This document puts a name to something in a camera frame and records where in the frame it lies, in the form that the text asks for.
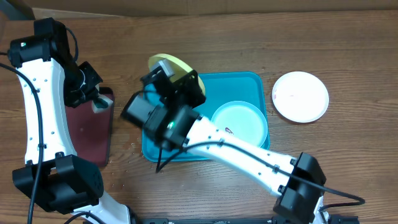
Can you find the yellow-green plate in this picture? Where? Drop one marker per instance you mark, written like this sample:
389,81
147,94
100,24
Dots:
179,66

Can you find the cardboard backdrop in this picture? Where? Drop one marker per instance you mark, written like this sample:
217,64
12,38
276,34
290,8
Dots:
134,8

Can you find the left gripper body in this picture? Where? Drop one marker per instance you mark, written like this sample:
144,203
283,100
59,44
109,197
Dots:
82,83

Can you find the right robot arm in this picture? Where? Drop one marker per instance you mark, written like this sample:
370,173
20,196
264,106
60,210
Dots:
296,182

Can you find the teal plastic tray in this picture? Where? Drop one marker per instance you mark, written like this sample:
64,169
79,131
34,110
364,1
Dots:
220,88

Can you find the light blue plate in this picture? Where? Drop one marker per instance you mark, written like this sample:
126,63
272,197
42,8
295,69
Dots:
243,120

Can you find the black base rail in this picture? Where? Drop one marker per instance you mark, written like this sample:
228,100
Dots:
335,219

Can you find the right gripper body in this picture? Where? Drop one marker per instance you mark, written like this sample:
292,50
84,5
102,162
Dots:
193,91

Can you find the white plate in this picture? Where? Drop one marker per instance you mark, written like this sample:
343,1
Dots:
300,97

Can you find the green scrub sponge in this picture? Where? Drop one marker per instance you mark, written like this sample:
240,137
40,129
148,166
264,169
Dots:
101,104

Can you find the dark red tray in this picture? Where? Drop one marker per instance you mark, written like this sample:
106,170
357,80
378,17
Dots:
90,132

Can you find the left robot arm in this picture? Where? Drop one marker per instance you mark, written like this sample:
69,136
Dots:
53,177

